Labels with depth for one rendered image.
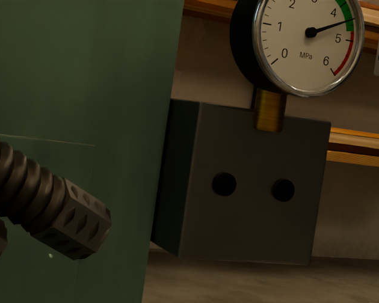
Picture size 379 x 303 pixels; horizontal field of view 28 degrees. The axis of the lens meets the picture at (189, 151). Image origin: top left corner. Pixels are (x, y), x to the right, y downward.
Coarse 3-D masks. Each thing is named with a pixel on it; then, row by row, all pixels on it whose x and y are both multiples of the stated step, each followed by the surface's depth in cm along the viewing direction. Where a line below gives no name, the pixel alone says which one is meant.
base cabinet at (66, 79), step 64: (0, 0) 37; (64, 0) 38; (128, 0) 39; (0, 64) 37; (64, 64) 38; (128, 64) 39; (0, 128) 37; (64, 128) 38; (128, 128) 40; (128, 192) 40; (0, 256) 38; (64, 256) 39; (128, 256) 41
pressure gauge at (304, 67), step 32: (256, 0) 36; (288, 0) 36; (320, 0) 36; (352, 0) 37; (256, 32) 35; (288, 32) 36; (320, 32) 37; (352, 32) 37; (256, 64) 36; (288, 64) 36; (320, 64) 37; (352, 64) 37; (256, 96) 39; (256, 128) 39
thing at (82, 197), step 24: (0, 144) 27; (0, 168) 27; (24, 168) 27; (0, 192) 27; (24, 192) 27; (48, 192) 28; (72, 192) 29; (0, 216) 28; (24, 216) 28; (48, 216) 28; (72, 216) 29; (96, 216) 29; (0, 240) 28; (48, 240) 29; (72, 240) 29; (96, 240) 30
